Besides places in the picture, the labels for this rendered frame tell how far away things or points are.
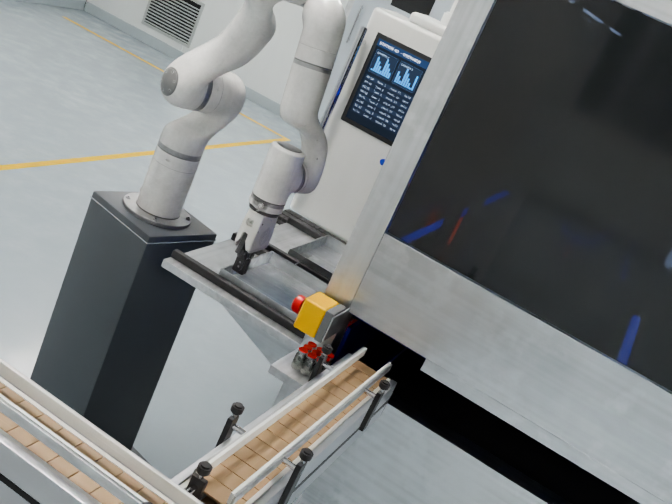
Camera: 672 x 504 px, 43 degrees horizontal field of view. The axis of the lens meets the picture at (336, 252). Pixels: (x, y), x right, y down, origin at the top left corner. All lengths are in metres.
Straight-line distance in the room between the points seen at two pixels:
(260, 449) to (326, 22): 0.95
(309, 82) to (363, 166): 0.98
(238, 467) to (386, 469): 0.61
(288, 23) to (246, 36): 5.97
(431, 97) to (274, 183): 0.45
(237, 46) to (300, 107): 0.28
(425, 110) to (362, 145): 1.16
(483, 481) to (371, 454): 0.25
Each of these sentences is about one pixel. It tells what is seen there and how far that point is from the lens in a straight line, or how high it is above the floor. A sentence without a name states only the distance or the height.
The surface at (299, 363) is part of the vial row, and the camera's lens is 1.81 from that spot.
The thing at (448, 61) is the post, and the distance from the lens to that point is 1.72.
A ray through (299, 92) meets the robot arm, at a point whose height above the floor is 1.37.
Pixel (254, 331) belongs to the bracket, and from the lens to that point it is 2.08.
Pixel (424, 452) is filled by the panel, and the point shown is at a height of 0.83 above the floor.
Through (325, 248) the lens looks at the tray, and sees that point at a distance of 2.54.
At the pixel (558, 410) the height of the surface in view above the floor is 1.07.
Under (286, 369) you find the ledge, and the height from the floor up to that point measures 0.88.
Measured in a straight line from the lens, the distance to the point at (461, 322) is 1.77.
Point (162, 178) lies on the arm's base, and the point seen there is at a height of 0.98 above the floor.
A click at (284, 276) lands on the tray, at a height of 0.88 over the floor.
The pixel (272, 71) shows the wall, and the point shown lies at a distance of 8.13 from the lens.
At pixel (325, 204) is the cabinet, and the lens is 2.94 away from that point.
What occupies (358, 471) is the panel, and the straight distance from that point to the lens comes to 1.96.
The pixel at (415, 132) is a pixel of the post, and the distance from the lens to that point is 1.74.
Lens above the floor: 1.72
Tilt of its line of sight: 19 degrees down
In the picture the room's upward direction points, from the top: 25 degrees clockwise
